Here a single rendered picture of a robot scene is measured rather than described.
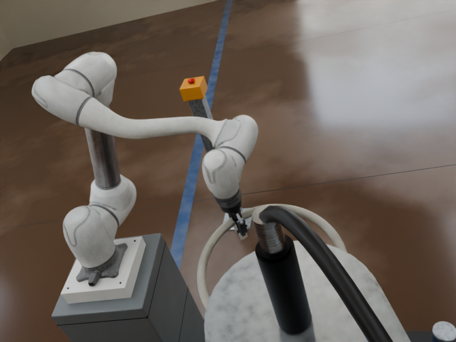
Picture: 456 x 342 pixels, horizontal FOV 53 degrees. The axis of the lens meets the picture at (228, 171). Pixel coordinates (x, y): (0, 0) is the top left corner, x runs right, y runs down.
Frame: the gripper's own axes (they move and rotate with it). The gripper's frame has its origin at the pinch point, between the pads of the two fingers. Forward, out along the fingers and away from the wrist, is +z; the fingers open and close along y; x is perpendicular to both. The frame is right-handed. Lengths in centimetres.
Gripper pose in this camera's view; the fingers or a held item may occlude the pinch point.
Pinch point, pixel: (240, 229)
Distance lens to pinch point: 169.1
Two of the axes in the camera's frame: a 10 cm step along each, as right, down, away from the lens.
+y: 4.6, 6.3, -6.3
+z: 2.1, 6.2, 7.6
